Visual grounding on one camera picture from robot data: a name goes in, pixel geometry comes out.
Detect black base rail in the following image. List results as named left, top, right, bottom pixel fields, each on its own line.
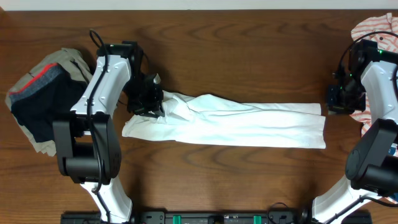
left=60, top=211, right=373, bottom=224

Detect left black cable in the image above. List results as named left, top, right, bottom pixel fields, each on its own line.
left=86, top=29, right=113, bottom=223

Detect folded black garment red waistband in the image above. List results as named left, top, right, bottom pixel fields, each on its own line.
left=9, top=63, right=87, bottom=142

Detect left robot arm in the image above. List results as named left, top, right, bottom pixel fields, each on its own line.
left=53, top=41, right=165, bottom=223

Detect white t-shirt green logo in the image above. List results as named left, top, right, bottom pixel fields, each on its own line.
left=122, top=92, right=326, bottom=149

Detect black cable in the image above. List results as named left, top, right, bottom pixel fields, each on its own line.
left=337, top=30, right=398, bottom=94
left=86, top=29, right=113, bottom=223

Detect folded khaki garment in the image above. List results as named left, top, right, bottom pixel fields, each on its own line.
left=5, top=48, right=92, bottom=157

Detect right black cable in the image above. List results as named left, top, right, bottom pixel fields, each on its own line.
left=337, top=30, right=398, bottom=94

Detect pink white striped shirt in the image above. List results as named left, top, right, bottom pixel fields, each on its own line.
left=351, top=12, right=398, bottom=136

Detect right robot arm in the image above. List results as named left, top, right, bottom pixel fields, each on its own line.
left=297, top=37, right=397, bottom=223

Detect dark blue garment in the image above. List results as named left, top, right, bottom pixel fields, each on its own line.
left=388, top=143, right=398, bottom=157

